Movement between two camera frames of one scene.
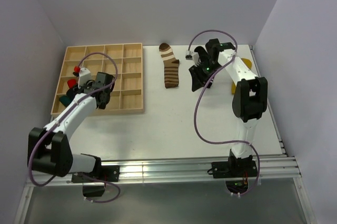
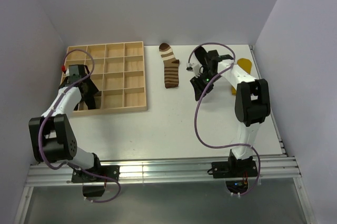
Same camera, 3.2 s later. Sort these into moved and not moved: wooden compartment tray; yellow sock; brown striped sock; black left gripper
Moved: black left gripper
Not moved: yellow sock; brown striped sock; wooden compartment tray
